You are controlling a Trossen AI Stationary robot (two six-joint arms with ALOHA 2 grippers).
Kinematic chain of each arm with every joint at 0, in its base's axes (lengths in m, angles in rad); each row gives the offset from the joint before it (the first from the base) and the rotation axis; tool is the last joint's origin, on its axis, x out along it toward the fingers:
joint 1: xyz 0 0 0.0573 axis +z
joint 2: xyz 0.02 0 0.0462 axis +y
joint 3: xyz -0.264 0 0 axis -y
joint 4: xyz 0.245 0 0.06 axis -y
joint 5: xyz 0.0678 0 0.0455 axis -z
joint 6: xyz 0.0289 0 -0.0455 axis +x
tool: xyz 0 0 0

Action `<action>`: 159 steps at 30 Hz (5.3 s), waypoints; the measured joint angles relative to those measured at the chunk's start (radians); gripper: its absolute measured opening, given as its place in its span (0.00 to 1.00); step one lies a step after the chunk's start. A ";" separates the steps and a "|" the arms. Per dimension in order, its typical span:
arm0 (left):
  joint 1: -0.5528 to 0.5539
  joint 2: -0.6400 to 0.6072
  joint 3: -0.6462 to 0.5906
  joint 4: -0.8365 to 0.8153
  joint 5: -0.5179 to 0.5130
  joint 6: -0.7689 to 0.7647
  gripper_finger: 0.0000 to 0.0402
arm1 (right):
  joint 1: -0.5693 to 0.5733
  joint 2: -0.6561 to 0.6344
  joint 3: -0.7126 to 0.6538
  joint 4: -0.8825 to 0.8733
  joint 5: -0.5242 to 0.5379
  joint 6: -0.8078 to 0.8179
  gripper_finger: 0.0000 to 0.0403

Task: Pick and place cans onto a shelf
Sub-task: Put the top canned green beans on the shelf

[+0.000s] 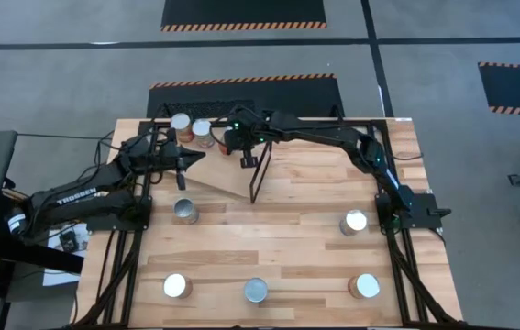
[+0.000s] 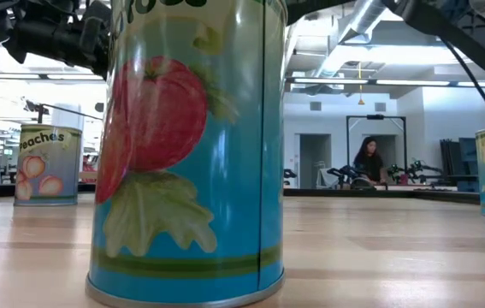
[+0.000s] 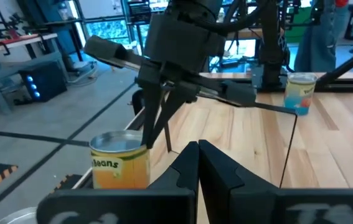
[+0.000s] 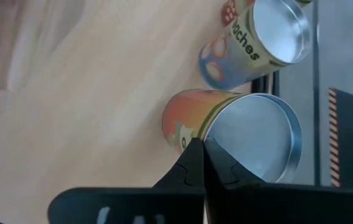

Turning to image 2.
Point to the silver ceiling duct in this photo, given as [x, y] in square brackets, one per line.
[366, 17]

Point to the black rectangular frame stand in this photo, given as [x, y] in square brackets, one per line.
[374, 116]

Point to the person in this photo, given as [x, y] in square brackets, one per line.
[370, 164]

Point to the black boom pole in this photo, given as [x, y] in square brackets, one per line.
[39, 109]

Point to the grey wall vent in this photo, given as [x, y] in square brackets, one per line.
[315, 106]
[380, 107]

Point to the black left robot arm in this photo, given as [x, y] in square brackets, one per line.
[49, 40]

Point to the dark blue cabinet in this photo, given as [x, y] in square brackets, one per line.
[466, 162]

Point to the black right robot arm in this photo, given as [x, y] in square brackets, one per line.
[460, 30]

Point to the long ceiling light fixture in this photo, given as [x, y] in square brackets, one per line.
[332, 81]

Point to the background black robot arm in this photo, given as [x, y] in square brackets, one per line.
[417, 169]
[344, 173]

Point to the peaches label tin can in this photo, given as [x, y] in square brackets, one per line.
[49, 171]

